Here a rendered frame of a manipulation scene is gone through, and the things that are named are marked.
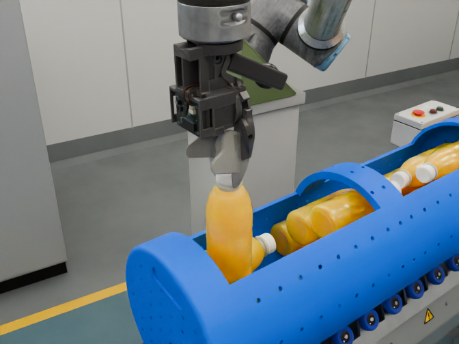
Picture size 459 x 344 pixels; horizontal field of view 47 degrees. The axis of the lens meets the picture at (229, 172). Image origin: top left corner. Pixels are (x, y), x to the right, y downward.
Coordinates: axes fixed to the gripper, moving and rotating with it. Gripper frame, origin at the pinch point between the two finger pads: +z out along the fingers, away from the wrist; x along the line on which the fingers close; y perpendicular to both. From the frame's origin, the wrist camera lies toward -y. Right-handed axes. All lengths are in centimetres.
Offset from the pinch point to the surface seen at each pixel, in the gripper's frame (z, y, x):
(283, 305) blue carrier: 18.5, -1.5, 11.2
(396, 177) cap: 22, -53, -7
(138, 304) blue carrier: 26.3, 12.0, -10.3
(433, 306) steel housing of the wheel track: 46, -48, 11
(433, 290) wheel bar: 42, -49, 10
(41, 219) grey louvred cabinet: 97, -11, -159
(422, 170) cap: 18, -53, 0
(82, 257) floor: 134, -30, -168
